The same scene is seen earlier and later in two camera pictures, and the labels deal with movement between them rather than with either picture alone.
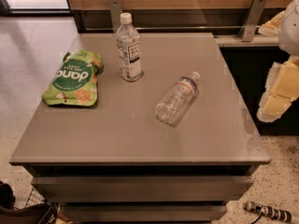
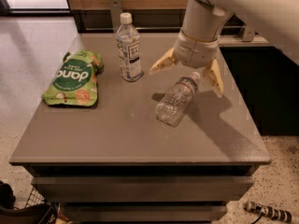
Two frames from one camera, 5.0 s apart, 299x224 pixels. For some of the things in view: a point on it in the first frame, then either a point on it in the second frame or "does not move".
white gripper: x=290 y=28 -> x=195 y=52
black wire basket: x=36 y=210 does not move
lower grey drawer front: x=144 y=213 does not move
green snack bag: x=76 y=82 does not move
